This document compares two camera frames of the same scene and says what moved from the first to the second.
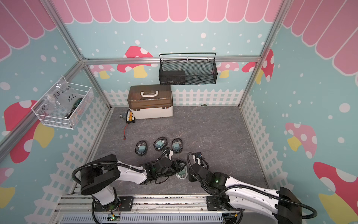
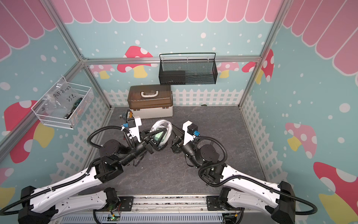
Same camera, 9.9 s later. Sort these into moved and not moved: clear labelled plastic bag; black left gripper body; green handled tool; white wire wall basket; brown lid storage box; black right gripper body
Moved: black left gripper body; black right gripper body
Not moved: brown lid storage box; white wire wall basket; clear labelled plastic bag; green handled tool
